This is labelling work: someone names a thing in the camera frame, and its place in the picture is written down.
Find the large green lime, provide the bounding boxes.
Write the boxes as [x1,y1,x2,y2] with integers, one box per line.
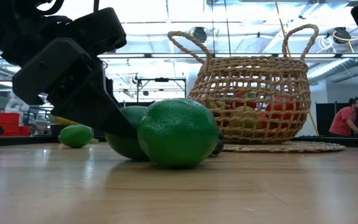
[137,97,221,169]
[104,105,150,162]

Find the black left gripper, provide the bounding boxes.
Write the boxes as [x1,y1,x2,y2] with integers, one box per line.
[12,37,139,138]

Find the dark grape bunch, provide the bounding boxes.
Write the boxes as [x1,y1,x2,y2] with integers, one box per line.
[211,132,226,157]

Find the person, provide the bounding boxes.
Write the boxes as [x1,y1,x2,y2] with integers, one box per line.
[328,98,358,138]

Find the black metal frame stand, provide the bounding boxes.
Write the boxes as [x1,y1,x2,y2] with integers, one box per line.
[136,77,188,103]

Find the silver ceiling duct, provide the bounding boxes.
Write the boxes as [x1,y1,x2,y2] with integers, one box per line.
[306,37,358,85]

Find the white robot statue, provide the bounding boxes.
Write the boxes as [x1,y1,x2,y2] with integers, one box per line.
[4,93,30,114]

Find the small green lime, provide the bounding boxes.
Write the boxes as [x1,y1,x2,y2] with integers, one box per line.
[58,124,93,149]

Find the black ceiling cable reel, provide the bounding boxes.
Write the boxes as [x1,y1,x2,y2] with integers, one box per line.
[333,26,353,44]
[193,26,208,44]

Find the yellow hanging cable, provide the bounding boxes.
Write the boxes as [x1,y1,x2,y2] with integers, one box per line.
[273,0,319,137]

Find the red storage bin rack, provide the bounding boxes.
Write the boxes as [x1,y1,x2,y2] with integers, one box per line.
[0,112,30,137]

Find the red apple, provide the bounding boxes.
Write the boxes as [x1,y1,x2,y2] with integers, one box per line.
[262,95,301,130]

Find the red bell pepper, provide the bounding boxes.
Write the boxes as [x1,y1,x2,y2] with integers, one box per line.
[227,91,259,110]

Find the round woven placemat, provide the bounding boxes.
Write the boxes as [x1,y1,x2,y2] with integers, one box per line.
[222,140,347,154]

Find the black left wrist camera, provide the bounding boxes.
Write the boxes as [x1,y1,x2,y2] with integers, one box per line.
[63,6,127,60]

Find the woven wicker basket with handles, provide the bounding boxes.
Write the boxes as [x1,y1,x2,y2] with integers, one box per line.
[167,24,320,144]

